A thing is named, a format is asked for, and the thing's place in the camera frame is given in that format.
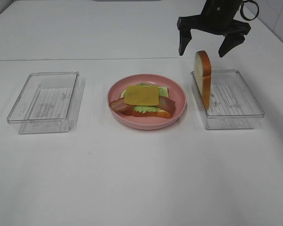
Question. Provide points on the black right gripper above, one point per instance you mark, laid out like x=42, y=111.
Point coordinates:
x=217, y=17

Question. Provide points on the bread slice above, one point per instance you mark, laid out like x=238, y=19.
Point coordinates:
x=143, y=111
x=202, y=75

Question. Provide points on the yellow cheese slice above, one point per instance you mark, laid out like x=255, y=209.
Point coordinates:
x=142, y=95

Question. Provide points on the curved bacon strip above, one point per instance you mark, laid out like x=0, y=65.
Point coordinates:
x=120, y=105

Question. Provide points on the clear right plastic container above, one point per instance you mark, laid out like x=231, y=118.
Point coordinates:
x=232, y=105

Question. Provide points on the clear plastic container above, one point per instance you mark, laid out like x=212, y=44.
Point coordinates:
x=232, y=105
x=47, y=103

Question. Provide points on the pink round plate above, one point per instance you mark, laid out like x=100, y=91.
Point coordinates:
x=176, y=93

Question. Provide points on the clear left plastic container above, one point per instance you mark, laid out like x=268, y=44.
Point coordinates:
x=47, y=103

